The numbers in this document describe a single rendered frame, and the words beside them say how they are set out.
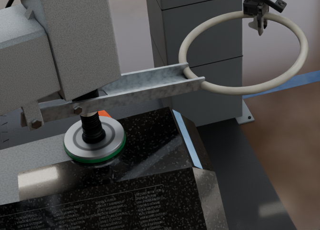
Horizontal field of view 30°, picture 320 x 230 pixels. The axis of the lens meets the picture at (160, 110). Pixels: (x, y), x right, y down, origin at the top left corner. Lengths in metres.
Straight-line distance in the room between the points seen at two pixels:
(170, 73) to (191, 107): 1.01
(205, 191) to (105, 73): 0.53
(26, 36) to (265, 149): 1.80
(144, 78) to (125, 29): 2.05
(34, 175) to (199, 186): 0.56
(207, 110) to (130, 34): 1.09
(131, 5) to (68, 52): 2.73
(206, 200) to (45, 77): 0.68
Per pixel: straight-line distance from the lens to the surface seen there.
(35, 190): 2.03
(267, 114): 3.40
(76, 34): 1.73
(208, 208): 2.03
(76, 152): 2.07
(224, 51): 3.05
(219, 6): 2.90
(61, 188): 2.01
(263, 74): 3.68
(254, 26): 2.48
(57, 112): 1.91
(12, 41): 1.69
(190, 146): 2.09
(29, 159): 2.14
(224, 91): 2.13
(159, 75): 2.19
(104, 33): 1.77
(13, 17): 1.79
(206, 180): 2.04
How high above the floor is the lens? 2.25
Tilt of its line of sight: 40 degrees down
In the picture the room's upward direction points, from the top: 7 degrees counter-clockwise
